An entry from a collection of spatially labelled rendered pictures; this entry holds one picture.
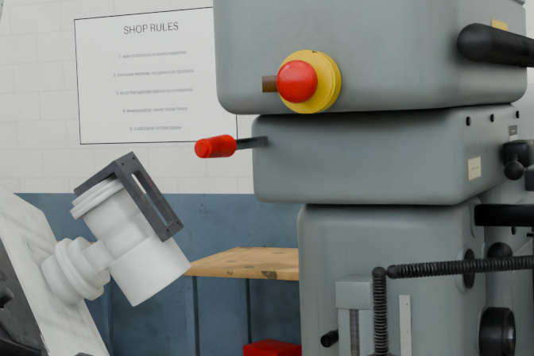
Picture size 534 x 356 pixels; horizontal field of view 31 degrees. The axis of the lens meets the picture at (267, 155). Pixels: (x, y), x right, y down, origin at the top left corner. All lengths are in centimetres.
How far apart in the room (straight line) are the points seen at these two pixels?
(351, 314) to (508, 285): 27
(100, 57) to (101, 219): 555
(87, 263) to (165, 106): 527
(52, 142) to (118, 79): 70
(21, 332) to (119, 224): 15
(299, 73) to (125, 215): 20
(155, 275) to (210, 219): 516
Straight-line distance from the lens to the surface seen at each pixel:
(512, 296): 123
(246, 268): 509
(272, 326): 596
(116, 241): 87
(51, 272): 89
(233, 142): 95
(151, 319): 637
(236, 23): 95
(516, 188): 132
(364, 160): 100
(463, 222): 107
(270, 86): 93
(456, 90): 92
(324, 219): 106
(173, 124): 611
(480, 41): 90
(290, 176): 103
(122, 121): 632
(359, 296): 101
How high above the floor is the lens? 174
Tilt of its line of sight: 3 degrees down
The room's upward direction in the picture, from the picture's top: 2 degrees counter-clockwise
